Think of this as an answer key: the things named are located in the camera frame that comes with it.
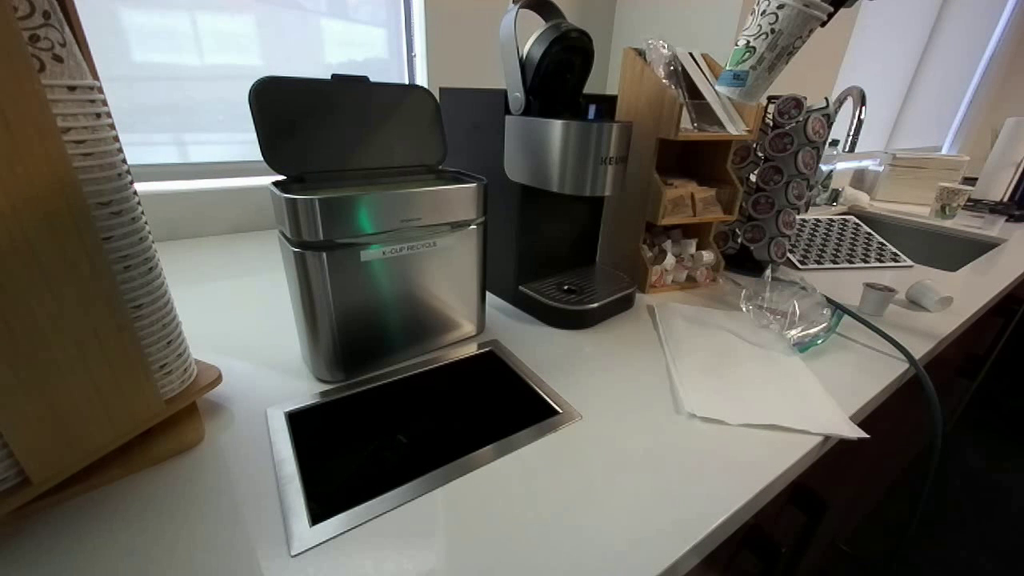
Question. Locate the black white marker board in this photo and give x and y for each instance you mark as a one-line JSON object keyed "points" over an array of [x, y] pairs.
{"points": [[844, 243]]}

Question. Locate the printed paper cup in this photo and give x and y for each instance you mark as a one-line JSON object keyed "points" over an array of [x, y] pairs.
{"points": [[768, 49]]}

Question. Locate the brown sugar packet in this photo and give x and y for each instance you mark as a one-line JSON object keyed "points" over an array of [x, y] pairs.
{"points": [[674, 198], [708, 198]]}

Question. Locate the wooden condiment organizer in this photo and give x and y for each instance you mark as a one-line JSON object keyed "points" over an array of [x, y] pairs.
{"points": [[682, 161]]}

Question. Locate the black pod carousel rack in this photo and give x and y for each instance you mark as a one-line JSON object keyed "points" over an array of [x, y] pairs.
{"points": [[785, 171]]}

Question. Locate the steel sink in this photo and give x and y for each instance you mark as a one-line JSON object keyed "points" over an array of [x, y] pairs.
{"points": [[938, 243]]}

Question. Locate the steel framed counter opening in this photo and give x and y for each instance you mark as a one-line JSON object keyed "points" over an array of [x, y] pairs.
{"points": [[418, 435]]}

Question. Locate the white wrapped stir stick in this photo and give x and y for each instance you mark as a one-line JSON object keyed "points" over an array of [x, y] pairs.
{"points": [[704, 91]]}

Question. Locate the white paper sheet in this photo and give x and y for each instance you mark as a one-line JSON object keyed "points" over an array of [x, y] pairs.
{"points": [[747, 386]]}

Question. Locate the white coffee pod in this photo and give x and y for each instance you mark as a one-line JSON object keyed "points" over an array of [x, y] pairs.
{"points": [[874, 299]]}

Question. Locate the small paper cup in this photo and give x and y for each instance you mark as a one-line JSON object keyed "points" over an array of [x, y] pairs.
{"points": [[947, 198]]}

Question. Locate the wooden cup holder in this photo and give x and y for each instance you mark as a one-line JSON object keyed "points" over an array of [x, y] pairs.
{"points": [[52, 321]]}

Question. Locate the clear plastic zip bag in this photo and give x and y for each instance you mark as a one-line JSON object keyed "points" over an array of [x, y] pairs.
{"points": [[788, 315]]}

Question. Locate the black silver coffee machine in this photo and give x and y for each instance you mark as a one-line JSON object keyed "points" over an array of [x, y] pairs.
{"points": [[554, 211]]}

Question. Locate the stack of paper cups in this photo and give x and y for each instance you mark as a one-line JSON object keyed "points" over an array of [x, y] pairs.
{"points": [[115, 211]]}

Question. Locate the small white cylinder cap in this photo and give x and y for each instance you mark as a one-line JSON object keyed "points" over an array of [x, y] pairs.
{"points": [[928, 296]]}

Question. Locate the stainless steel trash bin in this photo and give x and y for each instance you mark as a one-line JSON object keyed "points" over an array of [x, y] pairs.
{"points": [[385, 288]]}

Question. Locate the chrome faucet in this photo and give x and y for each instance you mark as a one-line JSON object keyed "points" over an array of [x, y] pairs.
{"points": [[849, 104]]}

